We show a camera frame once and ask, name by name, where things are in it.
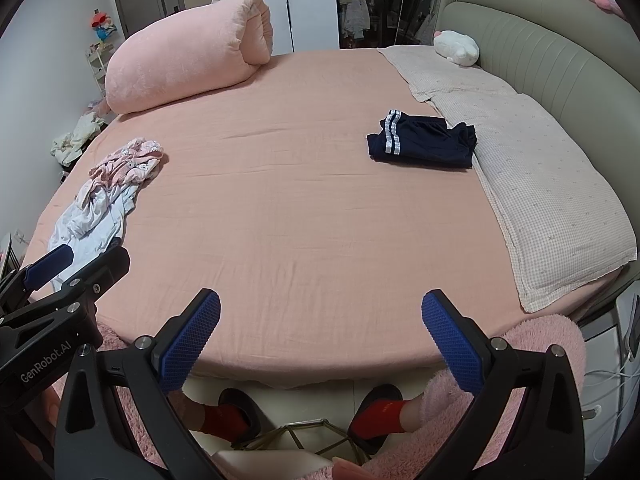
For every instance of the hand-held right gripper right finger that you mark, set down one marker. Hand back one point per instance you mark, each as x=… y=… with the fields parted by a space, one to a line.
x=447 y=345

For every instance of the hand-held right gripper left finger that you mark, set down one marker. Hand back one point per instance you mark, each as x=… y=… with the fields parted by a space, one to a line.
x=192 y=340

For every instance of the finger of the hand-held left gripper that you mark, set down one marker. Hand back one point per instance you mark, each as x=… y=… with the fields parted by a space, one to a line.
x=107 y=265
x=50 y=265

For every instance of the pink printed pajama pants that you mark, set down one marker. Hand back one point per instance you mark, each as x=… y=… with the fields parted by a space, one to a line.
x=132 y=160

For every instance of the person's right forearm pink sleeve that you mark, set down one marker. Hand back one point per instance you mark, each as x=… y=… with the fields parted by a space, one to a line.
x=540 y=332

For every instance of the pile of light clothes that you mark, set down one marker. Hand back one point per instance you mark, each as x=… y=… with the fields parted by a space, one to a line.
x=80 y=135

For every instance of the glass closet with hanging clothes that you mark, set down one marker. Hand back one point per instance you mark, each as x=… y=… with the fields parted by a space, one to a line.
x=380 y=5

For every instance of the white striped garment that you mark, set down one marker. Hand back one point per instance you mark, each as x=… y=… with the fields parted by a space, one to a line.
x=95 y=220

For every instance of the person's red socked foot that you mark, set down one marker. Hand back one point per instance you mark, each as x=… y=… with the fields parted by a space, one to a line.
x=380 y=415
x=225 y=420

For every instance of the round bed with pink sheet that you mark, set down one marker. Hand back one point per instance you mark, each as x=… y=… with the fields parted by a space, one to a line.
x=300 y=210

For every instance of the white nightstand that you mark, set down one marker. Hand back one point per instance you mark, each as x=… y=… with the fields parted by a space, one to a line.
x=607 y=410

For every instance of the white shelf rack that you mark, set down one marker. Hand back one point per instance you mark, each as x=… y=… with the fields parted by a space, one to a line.
x=100 y=67

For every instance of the navy shorts with white stripes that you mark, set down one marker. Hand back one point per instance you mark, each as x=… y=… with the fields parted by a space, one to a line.
x=430 y=142

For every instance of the rolled pink duvet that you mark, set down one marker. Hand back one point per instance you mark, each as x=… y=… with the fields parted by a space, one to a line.
x=185 y=50

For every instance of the red and blue toy figure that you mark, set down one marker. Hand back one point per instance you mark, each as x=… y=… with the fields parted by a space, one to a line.
x=102 y=25

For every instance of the white plush toy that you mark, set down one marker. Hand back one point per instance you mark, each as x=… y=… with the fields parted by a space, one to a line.
x=457 y=47

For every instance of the grey-green padded headboard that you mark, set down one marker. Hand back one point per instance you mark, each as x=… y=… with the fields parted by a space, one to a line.
x=540 y=35

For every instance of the white wardrobe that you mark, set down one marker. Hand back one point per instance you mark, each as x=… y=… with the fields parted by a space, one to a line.
x=310 y=0

